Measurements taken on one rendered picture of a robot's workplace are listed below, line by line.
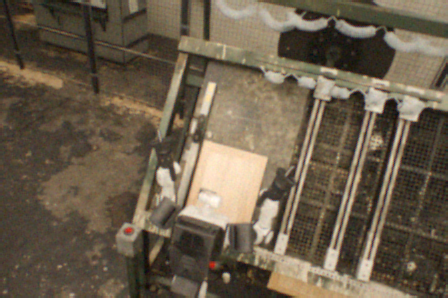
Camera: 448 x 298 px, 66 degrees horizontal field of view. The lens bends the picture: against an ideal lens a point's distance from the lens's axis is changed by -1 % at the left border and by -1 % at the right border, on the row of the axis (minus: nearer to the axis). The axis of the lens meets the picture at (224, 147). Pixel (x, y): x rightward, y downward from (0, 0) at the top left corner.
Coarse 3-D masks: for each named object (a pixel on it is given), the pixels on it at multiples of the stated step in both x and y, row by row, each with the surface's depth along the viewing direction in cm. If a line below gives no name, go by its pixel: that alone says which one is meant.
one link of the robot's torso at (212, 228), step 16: (176, 208) 172; (192, 208) 184; (176, 224) 164; (192, 224) 168; (208, 224) 171; (224, 224) 175; (176, 240) 165; (192, 240) 163; (208, 240) 161; (224, 240) 169; (176, 256) 169; (192, 256) 166; (208, 256) 163; (176, 272) 174; (192, 272) 171; (208, 272) 176
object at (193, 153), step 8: (208, 88) 233; (208, 104) 232; (208, 112) 234; (192, 144) 232; (192, 152) 232; (192, 160) 232; (192, 168) 232; (184, 176) 232; (184, 184) 232; (184, 192) 231; (184, 200) 233
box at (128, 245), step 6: (138, 228) 220; (120, 234) 215; (132, 234) 215; (138, 234) 218; (120, 240) 215; (126, 240) 213; (132, 240) 212; (138, 240) 221; (120, 246) 219; (126, 246) 217; (132, 246) 215; (138, 246) 224; (120, 252) 223; (126, 252) 221; (132, 252) 219
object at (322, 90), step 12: (336, 72) 214; (324, 84) 215; (324, 96) 214; (312, 120) 218; (312, 132) 218; (312, 144) 217; (300, 156) 218; (300, 168) 218; (300, 180) 218; (300, 192) 217; (288, 204) 217; (288, 216) 218; (288, 228) 216; (276, 252) 217
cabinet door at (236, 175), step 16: (208, 144) 233; (208, 160) 233; (224, 160) 231; (240, 160) 229; (256, 160) 227; (208, 176) 232; (224, 176) 230; (240, 176) 229; (256, 176) 227; (192, 192) 233; (208, 192) 231; (224, 192) 230; (240, 192) 228; (256, 192) 226; (224, 208) 229; (240, 208) 227
